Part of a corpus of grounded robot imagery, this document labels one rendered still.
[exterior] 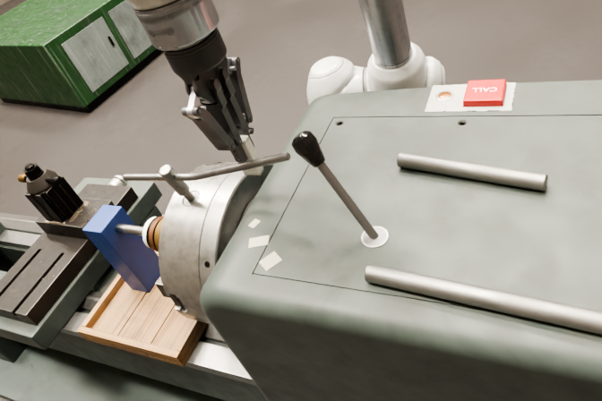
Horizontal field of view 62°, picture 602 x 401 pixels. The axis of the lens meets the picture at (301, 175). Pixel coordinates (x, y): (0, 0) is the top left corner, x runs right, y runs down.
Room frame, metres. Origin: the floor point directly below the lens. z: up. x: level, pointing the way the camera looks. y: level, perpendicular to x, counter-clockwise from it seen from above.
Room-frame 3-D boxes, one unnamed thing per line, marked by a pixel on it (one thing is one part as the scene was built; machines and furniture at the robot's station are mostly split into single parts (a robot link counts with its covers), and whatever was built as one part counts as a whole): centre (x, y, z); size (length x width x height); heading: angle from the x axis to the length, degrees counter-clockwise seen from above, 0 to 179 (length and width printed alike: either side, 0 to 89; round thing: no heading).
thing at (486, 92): (0.65, -0.33, 1.26); 0.06 x 0.06 x 0.02; 54
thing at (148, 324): (0.88, 0.39, 0.89); 0.36 x 0.30 x 0.04; 144
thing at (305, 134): (0.52, -0.02, 1.38); 0.04 x 0.03 x 0.05; 54
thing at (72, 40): (5.06, 1.42, 0.33); 1.66 x 1.54 x 0.65; 136
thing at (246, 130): (0.64, 0.06, 1.42); 0.04 x 0.01 x 0.11; 54
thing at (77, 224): (1.13, 0.60, 1.00); 0.20 x 0.10 x 0.05; 54
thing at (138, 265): (0.92, 0.45, 1.00); 0.08 x 0.06 x 0.23; 144
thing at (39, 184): (1.15, 0.62, 1.14); 0.08 x 0.08 x 0.03
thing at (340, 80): (1.28, -0.19, 0.97); 0.18 x 0.16 x 0.22; 67
